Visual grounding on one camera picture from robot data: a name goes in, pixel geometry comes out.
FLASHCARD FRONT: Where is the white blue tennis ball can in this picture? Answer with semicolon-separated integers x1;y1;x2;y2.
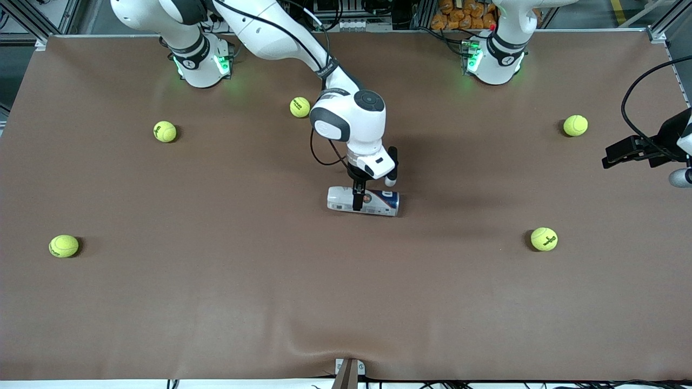
327;185;400;217

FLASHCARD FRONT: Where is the white power strip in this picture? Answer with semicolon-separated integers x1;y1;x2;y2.
314;18;394;33

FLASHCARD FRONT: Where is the brown table cloth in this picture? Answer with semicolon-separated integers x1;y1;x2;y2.
0;30;692;382

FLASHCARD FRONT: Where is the pile of orange objects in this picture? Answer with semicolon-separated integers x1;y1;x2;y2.
430;0;499;31

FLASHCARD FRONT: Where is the white socket strip with plugs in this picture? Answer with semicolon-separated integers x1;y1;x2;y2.
214;0;261;25

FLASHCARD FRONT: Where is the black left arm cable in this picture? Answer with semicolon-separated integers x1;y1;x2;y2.
621;56;692;161

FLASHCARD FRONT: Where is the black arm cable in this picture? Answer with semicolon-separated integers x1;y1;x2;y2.
621;56;692;161
216;0;349;167

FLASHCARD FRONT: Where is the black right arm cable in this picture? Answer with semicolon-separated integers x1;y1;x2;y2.
216;0;349;167

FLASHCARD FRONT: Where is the aluminium frame profile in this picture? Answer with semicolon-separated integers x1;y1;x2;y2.
0;0;82;50
646;0;692;44

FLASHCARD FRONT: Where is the metal table clamp bracket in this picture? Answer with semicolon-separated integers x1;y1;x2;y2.
331;358;367;389

